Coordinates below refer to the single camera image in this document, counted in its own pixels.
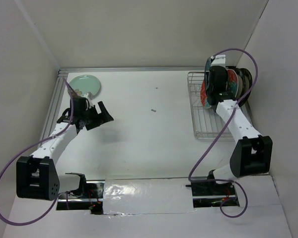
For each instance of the mint green flower plate back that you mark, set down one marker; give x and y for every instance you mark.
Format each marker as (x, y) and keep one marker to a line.
(86, 83)

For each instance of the black rimmed beige plate front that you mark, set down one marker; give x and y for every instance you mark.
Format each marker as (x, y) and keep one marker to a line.
(248, 83)

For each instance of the black rimmed beige plate back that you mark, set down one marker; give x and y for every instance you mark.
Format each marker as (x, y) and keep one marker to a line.
(242, 83)

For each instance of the red teal floral plate back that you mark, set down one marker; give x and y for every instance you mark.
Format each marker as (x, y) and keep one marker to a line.
(203, 97)

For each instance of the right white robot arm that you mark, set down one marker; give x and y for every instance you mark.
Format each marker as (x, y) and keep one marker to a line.
(252, 152)

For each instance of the dark teal plate back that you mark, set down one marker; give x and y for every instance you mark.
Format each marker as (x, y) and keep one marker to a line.
(206, 70)

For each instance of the black rimmed beige plate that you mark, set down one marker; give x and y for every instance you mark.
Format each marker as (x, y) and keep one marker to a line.
(248, 83)
(242, 83)

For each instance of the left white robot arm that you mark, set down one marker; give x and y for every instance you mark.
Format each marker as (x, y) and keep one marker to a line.
(36, 175)

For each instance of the aluminium frame rail left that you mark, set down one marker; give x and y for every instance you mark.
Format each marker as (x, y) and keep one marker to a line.
(54, 105)

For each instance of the white wire dish rack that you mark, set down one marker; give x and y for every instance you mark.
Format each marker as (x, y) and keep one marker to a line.
(206, 123)

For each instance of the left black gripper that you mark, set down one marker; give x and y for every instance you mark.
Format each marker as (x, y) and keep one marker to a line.
(103, 117)

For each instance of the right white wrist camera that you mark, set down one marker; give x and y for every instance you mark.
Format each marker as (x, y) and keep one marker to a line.
(218, 60)

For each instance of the white foil cover sheet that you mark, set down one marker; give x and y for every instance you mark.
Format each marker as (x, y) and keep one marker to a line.
(147, 196)

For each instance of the aluminium frame rail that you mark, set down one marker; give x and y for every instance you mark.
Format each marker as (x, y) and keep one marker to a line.
(54, 105)
(130, 69)

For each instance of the red teal floral plate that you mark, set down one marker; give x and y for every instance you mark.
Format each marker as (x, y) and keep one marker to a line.
(203, 97)
(232, 84)

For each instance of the aluminium frame rail back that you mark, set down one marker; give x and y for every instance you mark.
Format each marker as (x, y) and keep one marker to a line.
(130, 69)

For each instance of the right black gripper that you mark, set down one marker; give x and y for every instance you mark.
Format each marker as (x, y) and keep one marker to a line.
(211, 96)

